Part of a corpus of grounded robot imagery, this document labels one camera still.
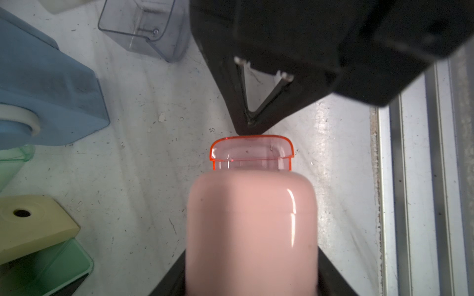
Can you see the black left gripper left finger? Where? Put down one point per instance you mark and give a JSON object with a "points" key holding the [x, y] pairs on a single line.
{"points": [[173, 283]]}

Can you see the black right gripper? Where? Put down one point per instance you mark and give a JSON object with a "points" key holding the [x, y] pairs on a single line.
{"points": [[366, 50]]}

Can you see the pink pencil sharpener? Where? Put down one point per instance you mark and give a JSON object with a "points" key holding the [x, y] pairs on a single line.
{"points": [[251, 233]]}

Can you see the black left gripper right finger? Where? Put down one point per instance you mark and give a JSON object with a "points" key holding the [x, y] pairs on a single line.
{"points": [[330, 280]]}

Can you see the clear mint sharpener tray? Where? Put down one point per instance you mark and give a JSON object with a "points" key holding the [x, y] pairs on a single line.
{"points": [[12, 160]]}

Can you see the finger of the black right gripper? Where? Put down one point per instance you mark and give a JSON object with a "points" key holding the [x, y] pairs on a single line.
{"points": [[211, 26]]}

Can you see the mint green pencil sharpener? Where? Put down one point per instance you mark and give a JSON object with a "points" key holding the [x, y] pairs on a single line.
{"points": [[39, 253]]}

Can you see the clear grey sharpener tray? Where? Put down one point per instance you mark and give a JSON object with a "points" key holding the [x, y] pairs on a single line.
{"points": [[152, 28]]}

